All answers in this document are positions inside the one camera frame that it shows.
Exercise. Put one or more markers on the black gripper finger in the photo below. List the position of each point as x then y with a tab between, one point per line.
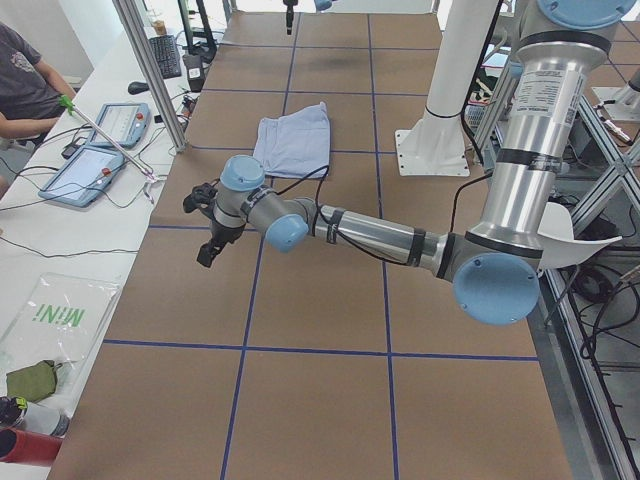
289	14

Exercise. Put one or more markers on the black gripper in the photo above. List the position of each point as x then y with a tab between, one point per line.
220	233

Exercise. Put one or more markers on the light blue striped shirt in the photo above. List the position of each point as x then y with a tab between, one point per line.
295	145

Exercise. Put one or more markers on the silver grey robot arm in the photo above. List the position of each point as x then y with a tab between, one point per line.
493	266

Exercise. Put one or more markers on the silver metal rod tool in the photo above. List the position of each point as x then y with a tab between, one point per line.
101	138

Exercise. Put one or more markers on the black keyboard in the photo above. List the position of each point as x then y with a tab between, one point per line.
165	51

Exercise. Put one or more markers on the grey teach pendant red button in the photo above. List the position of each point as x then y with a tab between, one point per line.
126	123

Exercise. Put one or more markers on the clear plastic bag green print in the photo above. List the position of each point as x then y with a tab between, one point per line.
62	321

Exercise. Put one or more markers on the black computer mouse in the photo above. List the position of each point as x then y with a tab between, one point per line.
137	87

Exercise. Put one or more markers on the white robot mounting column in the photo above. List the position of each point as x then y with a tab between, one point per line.
435	145

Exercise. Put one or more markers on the green object at edge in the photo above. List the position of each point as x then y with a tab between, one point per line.
33	383

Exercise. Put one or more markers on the seated person grey shirt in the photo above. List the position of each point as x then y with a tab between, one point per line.
30	89

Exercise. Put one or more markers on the red cylindrical bottle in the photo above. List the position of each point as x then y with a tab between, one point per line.
29	448

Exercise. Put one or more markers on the white plastic shroud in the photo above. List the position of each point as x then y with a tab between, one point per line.
560	248

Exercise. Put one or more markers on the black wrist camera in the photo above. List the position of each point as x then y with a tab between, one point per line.
201	198

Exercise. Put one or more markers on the serrated metal bracket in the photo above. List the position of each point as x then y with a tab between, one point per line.
147	189

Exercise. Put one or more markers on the grey aluminium frame post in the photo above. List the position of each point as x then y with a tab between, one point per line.
133	26

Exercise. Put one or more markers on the grey bottle with strap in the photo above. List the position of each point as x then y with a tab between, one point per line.
18	413

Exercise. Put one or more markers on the aluminium frame truss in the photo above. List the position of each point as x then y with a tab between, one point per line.
587	326

